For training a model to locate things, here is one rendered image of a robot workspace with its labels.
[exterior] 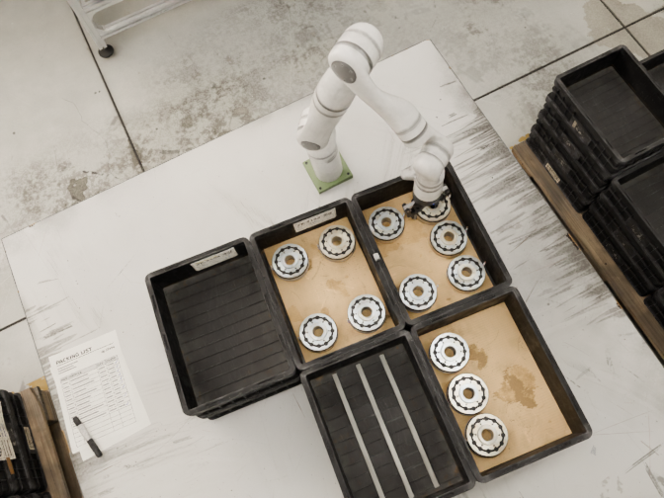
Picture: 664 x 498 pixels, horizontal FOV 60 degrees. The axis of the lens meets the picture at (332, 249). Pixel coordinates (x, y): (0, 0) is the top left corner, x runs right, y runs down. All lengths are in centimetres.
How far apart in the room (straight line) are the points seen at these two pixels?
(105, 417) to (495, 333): 113
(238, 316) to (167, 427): 38
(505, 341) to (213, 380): 79
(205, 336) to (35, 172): 170
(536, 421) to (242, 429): 79
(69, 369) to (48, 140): 154
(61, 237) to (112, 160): 99
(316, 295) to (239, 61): 174
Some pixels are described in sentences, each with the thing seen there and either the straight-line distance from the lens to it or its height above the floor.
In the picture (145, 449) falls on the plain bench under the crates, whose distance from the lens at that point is 180.
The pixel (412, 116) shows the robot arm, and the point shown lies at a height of 129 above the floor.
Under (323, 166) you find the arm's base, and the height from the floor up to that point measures 84.
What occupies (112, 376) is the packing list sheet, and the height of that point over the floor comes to 70.
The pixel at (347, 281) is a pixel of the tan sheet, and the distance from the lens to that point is 162.
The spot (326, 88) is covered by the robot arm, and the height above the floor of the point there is 126.
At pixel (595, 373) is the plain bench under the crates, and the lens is 181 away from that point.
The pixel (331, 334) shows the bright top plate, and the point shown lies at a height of 86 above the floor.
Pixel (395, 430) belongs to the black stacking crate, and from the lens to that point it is 156.
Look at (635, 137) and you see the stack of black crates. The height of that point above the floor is 49.
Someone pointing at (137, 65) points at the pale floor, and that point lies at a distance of 324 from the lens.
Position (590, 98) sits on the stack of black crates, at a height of 49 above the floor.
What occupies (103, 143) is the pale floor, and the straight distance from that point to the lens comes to 305.
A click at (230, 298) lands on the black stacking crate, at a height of 83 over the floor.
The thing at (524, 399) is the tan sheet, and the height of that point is 83.
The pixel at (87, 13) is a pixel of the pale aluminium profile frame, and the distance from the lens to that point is 315.
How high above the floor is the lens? 238
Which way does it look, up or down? 70 degrees down
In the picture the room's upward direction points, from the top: 11 degrees counter-clockwise
